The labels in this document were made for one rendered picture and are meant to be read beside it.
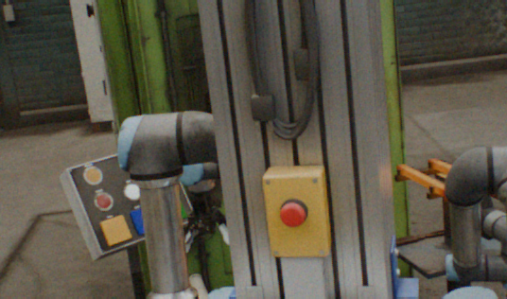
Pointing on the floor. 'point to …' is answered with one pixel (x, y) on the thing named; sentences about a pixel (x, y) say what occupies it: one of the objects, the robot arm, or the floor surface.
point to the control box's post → (136, 272)
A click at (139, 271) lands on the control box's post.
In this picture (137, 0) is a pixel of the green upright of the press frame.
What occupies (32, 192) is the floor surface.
